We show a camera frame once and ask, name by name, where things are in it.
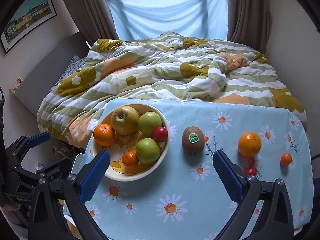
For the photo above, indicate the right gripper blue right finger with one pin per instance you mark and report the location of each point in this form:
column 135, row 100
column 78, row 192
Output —
column 275, row 220

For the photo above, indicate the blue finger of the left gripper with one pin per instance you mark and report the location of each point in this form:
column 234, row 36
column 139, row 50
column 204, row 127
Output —
column 61, row 168
column 38, row 139

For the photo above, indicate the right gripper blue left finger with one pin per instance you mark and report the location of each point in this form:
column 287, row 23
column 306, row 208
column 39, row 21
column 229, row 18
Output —
column 46, row 219

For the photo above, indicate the large orange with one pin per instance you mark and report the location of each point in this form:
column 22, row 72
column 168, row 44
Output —
column 249, row 145
column 104, row 135

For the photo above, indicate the red cherry tomato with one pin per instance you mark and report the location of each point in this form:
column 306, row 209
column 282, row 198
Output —
column 251, row 170
column 160, row 134

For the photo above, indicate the small mandarin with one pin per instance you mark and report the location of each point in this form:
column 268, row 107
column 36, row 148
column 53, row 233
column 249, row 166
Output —
column 130, row 160
column 286, row 159

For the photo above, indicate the small mandarin front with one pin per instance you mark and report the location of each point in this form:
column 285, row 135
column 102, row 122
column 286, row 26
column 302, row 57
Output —
column 130, row 160

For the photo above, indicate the large yellow pear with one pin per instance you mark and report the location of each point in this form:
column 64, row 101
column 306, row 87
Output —
column 124, row 120

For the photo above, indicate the green apple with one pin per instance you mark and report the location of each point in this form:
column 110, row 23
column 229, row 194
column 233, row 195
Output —
column 148, row 122
column 147, row 151

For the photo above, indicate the brown kiwi with sticker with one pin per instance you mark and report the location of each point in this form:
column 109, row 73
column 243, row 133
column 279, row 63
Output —
column 193, row 140

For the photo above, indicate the person's left hand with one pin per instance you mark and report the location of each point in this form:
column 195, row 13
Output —
column 8, row 211

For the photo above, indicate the grey bed headboard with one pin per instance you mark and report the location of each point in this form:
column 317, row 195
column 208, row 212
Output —
column 35, row 87

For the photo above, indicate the cream bowl with duck print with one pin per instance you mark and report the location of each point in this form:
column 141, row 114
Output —
column 116, row 171

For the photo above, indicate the patterned pillow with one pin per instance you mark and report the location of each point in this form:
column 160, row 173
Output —
column 75, row 65

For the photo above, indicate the blue daisy tablecloth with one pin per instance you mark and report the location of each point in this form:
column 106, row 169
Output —
column 184, row 197

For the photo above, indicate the framed houses picture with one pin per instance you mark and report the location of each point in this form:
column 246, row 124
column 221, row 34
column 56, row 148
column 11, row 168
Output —
column 30, row 15

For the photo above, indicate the floral striped quilt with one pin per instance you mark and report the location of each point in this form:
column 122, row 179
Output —
column 169, row 66

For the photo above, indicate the left brown curtain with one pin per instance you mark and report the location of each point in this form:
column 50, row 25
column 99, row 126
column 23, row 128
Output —
column 93, row 19

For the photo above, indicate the brown curtain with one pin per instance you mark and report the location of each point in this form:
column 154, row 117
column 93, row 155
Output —
column 249, row 23
column 93, row 19

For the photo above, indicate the right brown curtain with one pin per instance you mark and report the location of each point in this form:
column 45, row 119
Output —
column 249, row 23

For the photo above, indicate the light blue window cloth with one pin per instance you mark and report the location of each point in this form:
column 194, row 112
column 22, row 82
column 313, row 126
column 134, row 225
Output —
column 141, row 19

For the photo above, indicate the wall socket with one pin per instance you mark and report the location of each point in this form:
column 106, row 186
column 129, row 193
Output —
column 15, row 85

